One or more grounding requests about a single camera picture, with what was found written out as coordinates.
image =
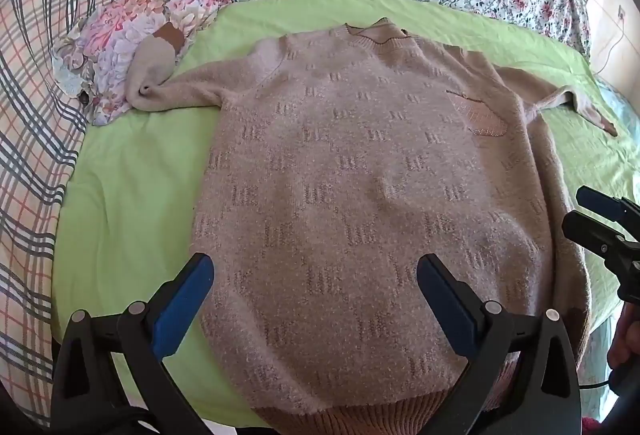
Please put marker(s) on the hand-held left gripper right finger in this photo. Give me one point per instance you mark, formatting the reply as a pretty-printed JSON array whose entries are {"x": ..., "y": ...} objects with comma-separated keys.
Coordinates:
[{"x": 442, "y": 297}]

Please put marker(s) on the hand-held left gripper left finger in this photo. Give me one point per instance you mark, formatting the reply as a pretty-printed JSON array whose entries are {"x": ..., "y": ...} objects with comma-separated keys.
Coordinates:
[{"x": 182, "y": 300}]

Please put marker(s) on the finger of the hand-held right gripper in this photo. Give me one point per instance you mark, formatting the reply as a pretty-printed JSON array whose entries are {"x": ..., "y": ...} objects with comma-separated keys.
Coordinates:
[
  {"x": 592, "y": 235},
  {"x": 600, "y": 201}
]

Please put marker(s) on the beige knitted sweater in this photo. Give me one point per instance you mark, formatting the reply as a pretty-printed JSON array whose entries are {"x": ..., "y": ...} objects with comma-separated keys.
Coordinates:
[{"x": 350, "y": 165}]

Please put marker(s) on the person's right hand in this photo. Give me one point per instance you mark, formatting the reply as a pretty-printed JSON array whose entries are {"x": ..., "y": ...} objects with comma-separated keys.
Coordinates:
[{"x": 622, "y": 340}]

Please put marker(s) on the light blue patterned bedding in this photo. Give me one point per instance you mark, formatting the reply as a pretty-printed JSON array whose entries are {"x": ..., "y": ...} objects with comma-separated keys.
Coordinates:
[{"x": 597, "y": 355}]

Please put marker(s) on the light green bed sheet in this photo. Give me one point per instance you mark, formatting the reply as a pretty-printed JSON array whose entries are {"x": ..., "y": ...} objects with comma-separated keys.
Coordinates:
[{"x": 140, "y": 195}]

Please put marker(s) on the plaid blanket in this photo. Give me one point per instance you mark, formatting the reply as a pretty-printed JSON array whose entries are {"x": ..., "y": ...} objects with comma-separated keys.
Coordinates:
[{"x": 35, "y": 115}]

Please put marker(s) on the purple floral pillow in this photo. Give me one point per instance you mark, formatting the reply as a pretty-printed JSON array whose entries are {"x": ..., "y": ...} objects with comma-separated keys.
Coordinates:
[{"x": 120, "y": 15}]

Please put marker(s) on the white wall outlet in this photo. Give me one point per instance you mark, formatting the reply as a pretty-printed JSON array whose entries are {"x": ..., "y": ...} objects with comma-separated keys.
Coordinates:
[{"x": 622, "y": 12}]

